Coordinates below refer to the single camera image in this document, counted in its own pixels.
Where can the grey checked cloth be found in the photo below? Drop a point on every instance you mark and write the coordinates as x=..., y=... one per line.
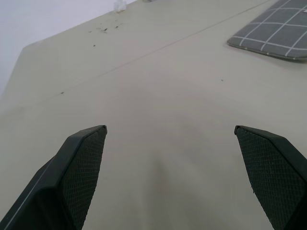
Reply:
x=273, y=33

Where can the small clear plastic object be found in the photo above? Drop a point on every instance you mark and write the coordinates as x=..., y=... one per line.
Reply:
x=119, y=6

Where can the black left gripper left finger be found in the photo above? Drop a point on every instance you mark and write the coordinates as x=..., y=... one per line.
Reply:
x=72, y=172

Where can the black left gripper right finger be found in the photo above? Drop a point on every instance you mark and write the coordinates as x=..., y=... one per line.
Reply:
x=271, y=167

